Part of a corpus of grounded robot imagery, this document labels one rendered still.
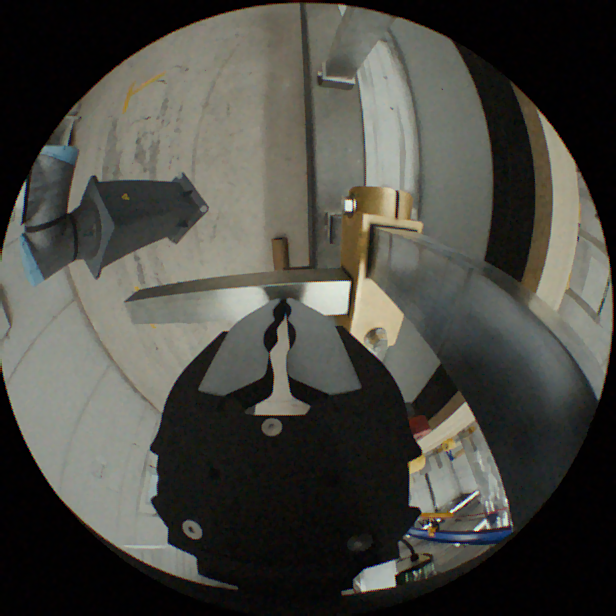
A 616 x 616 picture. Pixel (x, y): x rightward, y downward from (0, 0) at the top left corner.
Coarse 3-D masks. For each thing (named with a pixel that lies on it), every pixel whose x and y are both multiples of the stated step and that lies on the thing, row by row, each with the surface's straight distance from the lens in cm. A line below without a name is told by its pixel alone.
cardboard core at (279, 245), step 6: (276, 240) 89; (282, 240) 89; (276, 246) 90; (282, 246) 90; (276, 252) 91; (282, 252) 90; (276, 258) 91; (282, 258) 91; (276, 264) 93; (282, 264) 92; (288, 264) 95; (276, 270) 94
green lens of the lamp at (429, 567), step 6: (432, 558) 34; (426, 564) 33; (432, 564) 34; (414, 570) 32; (420, 570) 33; (426, 570) 33; (432, 570) 35; (396, 576) 33; (402, 576) 33; (408, 576) 33; (414, 576) 33; (420, 576) 33; (396, 582) 34; (402, 582) 34; (408, 582) 33
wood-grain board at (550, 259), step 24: (528, 120) 34; (552, 144) 37; (552, 168) 31; (552, 192) 29; (576, 192) 86; (552, 216) 28; (576, 216) 82; (552, 240) 29; (576, 240) 96; (528, 264) 28; (552, 264) 34; (528, 288) 28; (552, 288) 43; (456, 408) 38; (432, 432) 47; (456, 432) 126
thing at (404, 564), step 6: (402, 540) 32; (408, 546) 33; (414, 552) 34; (408, 558) 36; (414, 558) 34; (420, 558) 34; (426, 558) 34; (396, 564) 35; (402, 564) 34; (408, 564) 34; (414, 564) 33; (420, 564) 33; (396, 570) 33; (402, 570) 33; (408, 570) 32
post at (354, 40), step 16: (352, 16) 24; (368, 16) 24; (384, 16) 24; (336, 32) 29; (352, 32) 26; (368, 32) 26; (384, 32) 26; (336, 48) 28; (352, 48) 27; (368, 48) 27; (336, 64) 30; (352, 64) 30; (320, 80) 34; (336, 80) 32; (352, 80) 33
